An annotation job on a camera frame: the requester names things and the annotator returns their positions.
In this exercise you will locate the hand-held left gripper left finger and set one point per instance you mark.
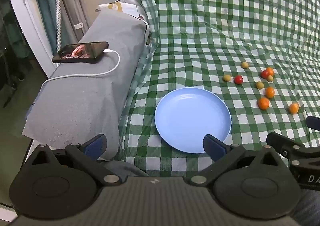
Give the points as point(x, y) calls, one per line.
point(95, 144)

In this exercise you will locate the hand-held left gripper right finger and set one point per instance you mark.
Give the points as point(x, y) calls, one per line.
point(212, 144)

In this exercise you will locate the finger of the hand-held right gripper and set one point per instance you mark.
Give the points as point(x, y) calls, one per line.
point(314, 123)
point(282, 144)

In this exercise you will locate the small orange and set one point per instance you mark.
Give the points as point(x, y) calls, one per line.
point(270, 70)
point(294, 108)
point(269, 92)
point(263, 103)

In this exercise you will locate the light blue plate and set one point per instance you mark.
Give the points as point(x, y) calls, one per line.
point(190, 118)

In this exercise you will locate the yellow-green round fruit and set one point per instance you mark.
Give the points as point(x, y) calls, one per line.
point(226, 78)
point(245, 65)
point(269, 78)
point(260, 85)

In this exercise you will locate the red cherry tomato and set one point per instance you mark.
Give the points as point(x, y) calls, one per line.
point(264, 74)
point(238, 79)

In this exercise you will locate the grey clothing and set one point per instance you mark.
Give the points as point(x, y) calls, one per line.
point(310, 208)

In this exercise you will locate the grey covered cushion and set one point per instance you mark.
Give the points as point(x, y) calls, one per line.
point(87, 96)

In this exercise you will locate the black smartphone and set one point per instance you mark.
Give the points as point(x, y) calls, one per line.
point(80, 52)

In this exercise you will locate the green white checkered cloth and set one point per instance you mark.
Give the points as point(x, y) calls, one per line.
point(212, 28)

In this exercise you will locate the black white pole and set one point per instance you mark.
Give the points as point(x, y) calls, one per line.
point(59, 11)

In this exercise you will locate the white yellow patterned pillow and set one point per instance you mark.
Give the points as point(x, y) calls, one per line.
point(122, 7)

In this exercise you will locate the white door frame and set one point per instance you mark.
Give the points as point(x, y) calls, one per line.
point(30, 16)

